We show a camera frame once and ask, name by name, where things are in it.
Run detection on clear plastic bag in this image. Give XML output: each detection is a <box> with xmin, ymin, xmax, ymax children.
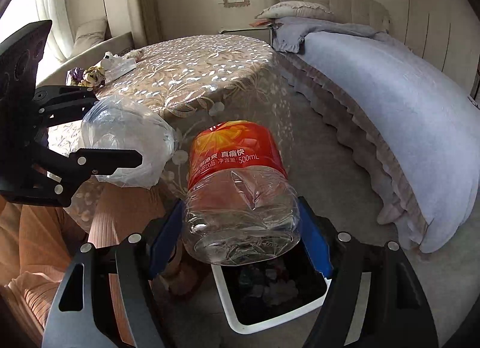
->
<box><xmin>78</xmin><ymin>95</ymin><xmax>177</xmax><ymax>189</ymax></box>

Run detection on orange label bottle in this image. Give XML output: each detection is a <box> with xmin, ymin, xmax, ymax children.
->
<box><xmin>182</xmin><ymin>121</ymin><xmax>301</xmax><ymax>266</ymax></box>

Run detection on red noodle snack bag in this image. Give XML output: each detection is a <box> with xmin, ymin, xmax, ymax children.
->
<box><xmin>238</xmin><ymin>270</ymin><xmax>278</xmax><ymax>298</ymax></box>

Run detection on white trash bin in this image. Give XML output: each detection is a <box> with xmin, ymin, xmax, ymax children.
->
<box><xmin>211</xmin><ymin>242</ymin><xmax>331</xmax><ymax>335</ymax></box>

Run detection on purple yellow candy wrapper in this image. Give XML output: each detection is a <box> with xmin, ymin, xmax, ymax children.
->
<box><xmin>66</xmin><ymin>66</ymin><xmax>106</xmax><ymax>88</ymax></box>

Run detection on person's orange trousers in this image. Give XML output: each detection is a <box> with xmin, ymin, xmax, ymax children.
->
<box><xmin>1</xmin><ymin>184</ymin><xmax>166</xmax><ymax>346</ymax></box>

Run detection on crumpled white tissue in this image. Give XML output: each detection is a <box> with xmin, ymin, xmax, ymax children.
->
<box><xmin>100</xmin><ymin>52</ymin><xmax>137</xmax><ymax>83</ymax></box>

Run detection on beige window seat cushion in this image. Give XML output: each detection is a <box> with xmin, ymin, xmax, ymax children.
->
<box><xmin>70</xmin><ymin>17</ymin><xmax>107</xmax><ymax>57</ymax></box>

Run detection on crumpled patterned paper ball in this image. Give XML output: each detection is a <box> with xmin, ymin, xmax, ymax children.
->
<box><xmin>124</xmin><ymin>49</ymin><xmax>143</xmax><ymax>62</ymax></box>

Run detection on round table floral tablecloth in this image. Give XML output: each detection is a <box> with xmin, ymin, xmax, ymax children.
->
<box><xmin>46</xmin><ymin>34</ymin><xmax>297</xmax><ymax>234</ymax></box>

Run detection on bed with lilac cover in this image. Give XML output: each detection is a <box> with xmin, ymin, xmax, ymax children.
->
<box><xmin>272</xmin><ymin>17</ymin><xmax>479</xmax><ymax>254</ymax></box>

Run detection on grey nightstand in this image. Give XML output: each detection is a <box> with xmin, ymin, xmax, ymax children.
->
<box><xmin>219</xmin><ymin>26</ymin><xmax>272</xmax><ymax>44</ymax></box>

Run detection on beige frilled pillow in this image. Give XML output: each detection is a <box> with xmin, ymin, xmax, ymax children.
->
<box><xmin>256</xmin><ymin>1</ymin><xmax>335</xmax><ymax>21</ymax></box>

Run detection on beige wardrobe doors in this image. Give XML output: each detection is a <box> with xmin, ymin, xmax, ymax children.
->
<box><xmin>386</xmin><ymin>0</ymin><xmax>479</xmax><ymax>96</ymax></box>

